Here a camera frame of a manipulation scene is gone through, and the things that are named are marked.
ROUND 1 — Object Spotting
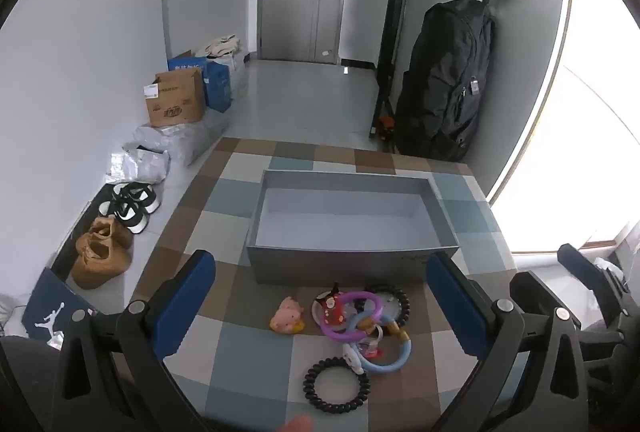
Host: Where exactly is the black ring with disc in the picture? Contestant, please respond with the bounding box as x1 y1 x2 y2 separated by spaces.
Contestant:
364 284 411 329

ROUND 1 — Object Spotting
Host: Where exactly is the black and white sandal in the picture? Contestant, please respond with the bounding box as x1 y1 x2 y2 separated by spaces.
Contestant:
112 182 161 215

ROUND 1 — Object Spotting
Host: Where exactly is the white plastic bag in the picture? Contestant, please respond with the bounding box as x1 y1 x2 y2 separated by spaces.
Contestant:
215 52 249 102

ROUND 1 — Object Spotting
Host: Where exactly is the checkered floor mat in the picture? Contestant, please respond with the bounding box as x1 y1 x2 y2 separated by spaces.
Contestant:
107 137 518 432

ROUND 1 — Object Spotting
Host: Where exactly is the black backpack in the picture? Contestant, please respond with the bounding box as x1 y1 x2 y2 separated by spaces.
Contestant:
394 0 497 163

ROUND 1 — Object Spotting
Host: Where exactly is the black white sneakers pair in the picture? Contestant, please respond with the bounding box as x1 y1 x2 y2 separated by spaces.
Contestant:
99 199 148 233

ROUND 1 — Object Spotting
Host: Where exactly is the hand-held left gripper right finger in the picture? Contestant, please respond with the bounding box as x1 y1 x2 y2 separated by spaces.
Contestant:
425 251 591 432

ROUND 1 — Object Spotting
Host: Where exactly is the person's left hand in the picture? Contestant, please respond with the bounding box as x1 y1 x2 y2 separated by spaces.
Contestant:
284 414 317 432

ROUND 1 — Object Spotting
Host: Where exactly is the red figure charm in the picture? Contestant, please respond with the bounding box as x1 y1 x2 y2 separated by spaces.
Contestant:
320 283 347 325

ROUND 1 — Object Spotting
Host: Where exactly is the blue cardboard box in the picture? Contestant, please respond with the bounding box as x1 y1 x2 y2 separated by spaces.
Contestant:
167 56 208 73
202 60 234 113

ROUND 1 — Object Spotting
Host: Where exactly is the bright window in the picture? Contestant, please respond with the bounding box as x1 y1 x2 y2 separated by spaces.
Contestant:
487 0 640 259

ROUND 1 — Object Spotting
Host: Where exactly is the black spiral hair tie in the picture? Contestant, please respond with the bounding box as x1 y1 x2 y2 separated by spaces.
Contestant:
303 357 371 414

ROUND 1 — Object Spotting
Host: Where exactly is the clear plastic bag bundle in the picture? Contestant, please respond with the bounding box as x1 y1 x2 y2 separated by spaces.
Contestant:
132 112 229 166

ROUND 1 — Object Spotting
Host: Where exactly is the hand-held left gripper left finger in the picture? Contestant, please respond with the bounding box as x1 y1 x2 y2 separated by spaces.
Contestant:
52 249 217 432

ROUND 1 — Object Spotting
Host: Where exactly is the black metal stand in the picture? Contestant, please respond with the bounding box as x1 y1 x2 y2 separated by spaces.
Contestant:
369 0 422 143

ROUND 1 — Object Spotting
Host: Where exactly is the brown suede shoe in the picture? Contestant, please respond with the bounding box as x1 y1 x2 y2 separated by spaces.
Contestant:
71 232 132 290
90 216 135 250

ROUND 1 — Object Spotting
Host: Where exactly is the black doormat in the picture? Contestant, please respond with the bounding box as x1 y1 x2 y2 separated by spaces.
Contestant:
50 182 118 283

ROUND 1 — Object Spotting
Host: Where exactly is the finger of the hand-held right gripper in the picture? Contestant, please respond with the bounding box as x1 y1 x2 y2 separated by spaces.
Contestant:
556 243 627 329

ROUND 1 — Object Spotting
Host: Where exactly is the purple ring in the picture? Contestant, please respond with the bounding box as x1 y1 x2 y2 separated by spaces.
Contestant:
320 291 385 342

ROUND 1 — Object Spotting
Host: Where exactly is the light blue ring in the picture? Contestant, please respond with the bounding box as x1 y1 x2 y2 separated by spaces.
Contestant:
347 312 413 375

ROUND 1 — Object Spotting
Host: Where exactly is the pink pig toy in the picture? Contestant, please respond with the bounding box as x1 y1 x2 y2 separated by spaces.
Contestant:
270 296 306 334

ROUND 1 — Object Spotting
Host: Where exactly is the white figure charm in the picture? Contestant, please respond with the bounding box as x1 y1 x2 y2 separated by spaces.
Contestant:
342 342 367 369

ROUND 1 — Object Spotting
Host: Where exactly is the white crumpled parcel bag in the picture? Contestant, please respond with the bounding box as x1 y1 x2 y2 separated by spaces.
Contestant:
106 147 171 185

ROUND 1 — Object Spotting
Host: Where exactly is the grey box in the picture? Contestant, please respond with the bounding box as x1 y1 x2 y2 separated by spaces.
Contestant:
246 169 460 285

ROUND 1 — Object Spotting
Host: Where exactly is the dark blue shoe box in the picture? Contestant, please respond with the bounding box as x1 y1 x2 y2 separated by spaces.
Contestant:
22 268 99 349

